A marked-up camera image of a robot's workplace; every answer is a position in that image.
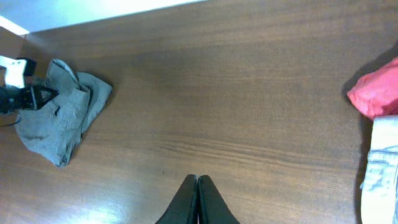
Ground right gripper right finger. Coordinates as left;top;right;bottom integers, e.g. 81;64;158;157
198;175;239;224

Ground red t-shirt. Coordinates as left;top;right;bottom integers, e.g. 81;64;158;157
347;58;397;120

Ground beige shorts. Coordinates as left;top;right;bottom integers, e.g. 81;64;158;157
361;116;397;224

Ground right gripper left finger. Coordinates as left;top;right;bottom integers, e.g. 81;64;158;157
156;174;198;224

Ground grey-green shorts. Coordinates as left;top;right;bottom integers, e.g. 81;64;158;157
16;59;113;167

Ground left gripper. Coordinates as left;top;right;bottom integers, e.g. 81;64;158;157
1;85;59;114

